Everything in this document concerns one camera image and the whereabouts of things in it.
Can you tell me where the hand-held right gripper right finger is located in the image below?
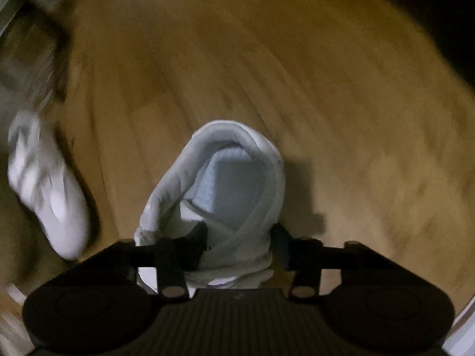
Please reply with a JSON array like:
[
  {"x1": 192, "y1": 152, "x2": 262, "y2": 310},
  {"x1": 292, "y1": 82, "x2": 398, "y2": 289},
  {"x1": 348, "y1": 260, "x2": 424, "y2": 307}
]
[{"x1": 273, "y1": 224, "x2": 394, "y2": 299}]

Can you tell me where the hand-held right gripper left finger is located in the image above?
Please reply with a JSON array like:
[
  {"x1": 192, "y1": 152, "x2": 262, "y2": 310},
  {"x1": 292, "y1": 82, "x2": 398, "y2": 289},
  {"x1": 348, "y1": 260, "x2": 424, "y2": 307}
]
[{"x1": 85, "y1": 226, "x2": 208, "y2": 299}]

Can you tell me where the white strap sneaker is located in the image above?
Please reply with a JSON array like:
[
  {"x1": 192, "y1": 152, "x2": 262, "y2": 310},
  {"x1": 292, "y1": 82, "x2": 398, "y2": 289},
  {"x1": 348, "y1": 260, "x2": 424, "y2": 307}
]
[
  {"x1": 134, "y1": 120, "x2": 286, "y2": 297},
  {"x1": 7, "y1": 113, "x2": 91, "y2": 261}
]

